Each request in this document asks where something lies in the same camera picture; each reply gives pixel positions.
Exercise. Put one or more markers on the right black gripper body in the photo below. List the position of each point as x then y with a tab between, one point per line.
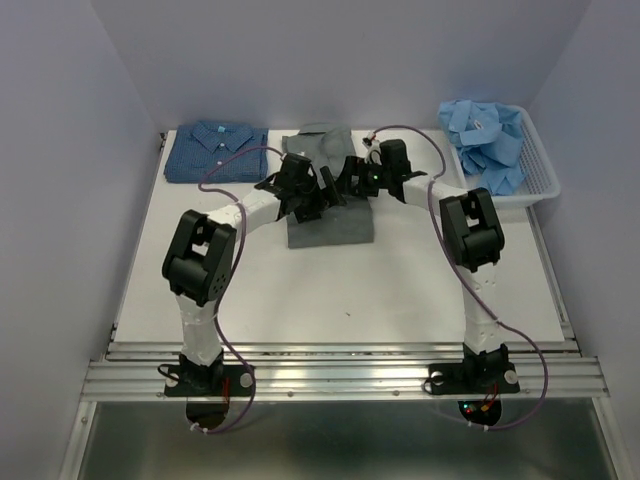
373	177

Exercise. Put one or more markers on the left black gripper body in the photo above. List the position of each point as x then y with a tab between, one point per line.
311	199

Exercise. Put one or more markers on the grey long sleeve shirt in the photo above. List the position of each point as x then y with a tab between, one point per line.
328	145

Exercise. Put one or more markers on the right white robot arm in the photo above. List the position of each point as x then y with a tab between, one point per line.
470	233

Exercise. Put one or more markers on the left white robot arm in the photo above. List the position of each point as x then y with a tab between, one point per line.
201	261

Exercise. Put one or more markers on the crumpled light blue shirt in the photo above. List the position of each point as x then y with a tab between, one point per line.
488	138

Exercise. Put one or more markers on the folded dark blue checked shirt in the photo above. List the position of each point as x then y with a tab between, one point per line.
217	153

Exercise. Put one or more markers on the white plastic basket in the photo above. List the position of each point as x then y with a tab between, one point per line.
541	182

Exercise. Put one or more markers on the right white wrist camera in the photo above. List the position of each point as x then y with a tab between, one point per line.
373	154

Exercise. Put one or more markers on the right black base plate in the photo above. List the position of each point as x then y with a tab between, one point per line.
458	379

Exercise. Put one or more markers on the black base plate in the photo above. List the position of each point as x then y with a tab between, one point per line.
235	381
458	379

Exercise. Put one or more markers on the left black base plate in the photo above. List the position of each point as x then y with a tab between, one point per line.
235	381

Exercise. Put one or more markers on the aluminium mounting rail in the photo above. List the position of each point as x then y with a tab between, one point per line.
340	372

